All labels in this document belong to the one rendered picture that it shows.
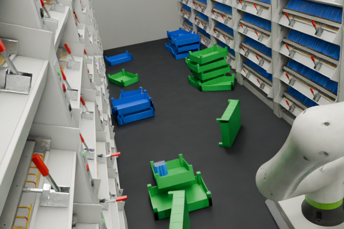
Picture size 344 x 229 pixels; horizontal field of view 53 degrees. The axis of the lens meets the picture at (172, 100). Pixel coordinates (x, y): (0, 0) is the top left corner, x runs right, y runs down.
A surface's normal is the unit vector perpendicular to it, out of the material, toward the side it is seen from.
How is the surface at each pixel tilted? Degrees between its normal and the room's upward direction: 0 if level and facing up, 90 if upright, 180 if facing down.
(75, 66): 90
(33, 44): 90
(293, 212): 3
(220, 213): 0
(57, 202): 90
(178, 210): 0
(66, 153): 23
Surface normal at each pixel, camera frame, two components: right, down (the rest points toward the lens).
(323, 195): -0.36, 0.43
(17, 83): 0.22, 0.38
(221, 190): -0.15, -0.90
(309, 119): -0.60, -0.53
